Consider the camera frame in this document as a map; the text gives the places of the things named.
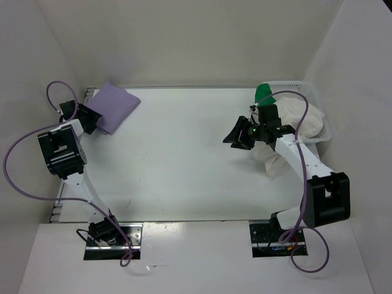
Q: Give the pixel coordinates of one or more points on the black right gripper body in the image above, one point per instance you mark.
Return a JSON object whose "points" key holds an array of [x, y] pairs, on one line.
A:
{"points": [[256, 131]]}

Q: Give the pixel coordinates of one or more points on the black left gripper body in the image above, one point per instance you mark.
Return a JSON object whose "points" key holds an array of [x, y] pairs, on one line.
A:
{"points": [[82, 113]]}

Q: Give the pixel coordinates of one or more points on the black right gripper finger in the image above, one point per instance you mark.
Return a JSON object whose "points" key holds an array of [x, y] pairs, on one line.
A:
{"points": [[245, 141], [234, 135]]}

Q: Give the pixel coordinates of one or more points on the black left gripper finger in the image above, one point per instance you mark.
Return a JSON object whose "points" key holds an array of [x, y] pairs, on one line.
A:
{"points": [[88, 126], [87, 113]]}

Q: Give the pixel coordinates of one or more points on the purple t shirt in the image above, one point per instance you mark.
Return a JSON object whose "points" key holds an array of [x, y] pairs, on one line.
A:
{"points": [[115, 104]]}

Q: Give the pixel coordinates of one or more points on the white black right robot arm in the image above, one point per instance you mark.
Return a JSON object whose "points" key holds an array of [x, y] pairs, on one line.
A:
{"points": [[326, 194]]}

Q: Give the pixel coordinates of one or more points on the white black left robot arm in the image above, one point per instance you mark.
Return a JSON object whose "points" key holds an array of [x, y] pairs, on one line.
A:
{"points": [[65, 158]]}

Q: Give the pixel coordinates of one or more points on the green t shirt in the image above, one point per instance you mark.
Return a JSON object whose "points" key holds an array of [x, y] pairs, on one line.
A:
{"points": [[263, 90]]}

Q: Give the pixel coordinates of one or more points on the white plastic laundry basket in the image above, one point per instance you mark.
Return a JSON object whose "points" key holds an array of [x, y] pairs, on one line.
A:
{"points": [[312, 94]]}

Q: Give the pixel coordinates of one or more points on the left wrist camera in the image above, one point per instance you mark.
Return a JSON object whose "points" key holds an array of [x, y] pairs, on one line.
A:
{"points": [[58, 111]]}

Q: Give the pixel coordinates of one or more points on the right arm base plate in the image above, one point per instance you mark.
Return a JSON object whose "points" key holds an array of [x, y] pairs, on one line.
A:
{"points": [[265, 244]]}

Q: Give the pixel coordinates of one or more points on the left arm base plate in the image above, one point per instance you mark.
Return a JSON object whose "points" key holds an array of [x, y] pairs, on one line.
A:
{"points": [[116, 249]]}

